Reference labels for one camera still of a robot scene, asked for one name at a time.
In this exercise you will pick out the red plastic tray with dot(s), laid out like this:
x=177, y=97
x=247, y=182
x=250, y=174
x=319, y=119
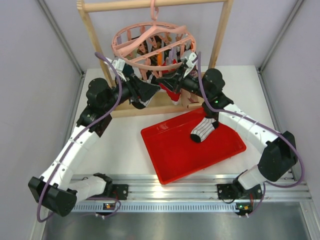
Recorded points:
x=175, y=155

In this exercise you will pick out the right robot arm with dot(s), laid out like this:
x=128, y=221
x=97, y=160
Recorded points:
x=278, y=150

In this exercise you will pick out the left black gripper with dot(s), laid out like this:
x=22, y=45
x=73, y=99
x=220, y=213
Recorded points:
x=148, y=89

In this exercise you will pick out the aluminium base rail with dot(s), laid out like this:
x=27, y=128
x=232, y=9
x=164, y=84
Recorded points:
x=195, y=193

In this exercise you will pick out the pink round clip hanger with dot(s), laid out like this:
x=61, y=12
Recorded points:
x=176, y=40

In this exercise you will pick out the maroon striped beige sock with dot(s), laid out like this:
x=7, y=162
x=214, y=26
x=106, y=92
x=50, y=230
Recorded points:
x=186, y=97

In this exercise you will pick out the wooden hanger rack frame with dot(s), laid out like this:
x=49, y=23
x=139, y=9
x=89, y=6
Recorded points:
x=161, y=103

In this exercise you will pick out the red santa sock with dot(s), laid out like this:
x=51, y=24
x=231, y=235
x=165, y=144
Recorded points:
x=175, y=97

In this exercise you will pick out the dark green sock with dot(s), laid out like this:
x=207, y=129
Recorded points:
x=128, y=70

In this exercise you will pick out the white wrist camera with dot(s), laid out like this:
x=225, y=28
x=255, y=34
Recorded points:
x=118, y=65
x=189, y=60

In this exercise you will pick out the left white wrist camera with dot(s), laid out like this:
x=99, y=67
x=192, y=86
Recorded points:
x=118, y=65

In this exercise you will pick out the black yellow argyle sock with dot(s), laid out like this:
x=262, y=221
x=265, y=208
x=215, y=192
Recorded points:
x=150, y=45

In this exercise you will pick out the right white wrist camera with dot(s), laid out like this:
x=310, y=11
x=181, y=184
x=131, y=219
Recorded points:
x=189, y=60

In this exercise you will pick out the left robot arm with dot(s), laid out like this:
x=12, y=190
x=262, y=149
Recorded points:
x=53, y=189

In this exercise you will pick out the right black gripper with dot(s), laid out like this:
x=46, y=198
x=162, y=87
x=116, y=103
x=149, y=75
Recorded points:
x=175, y=75

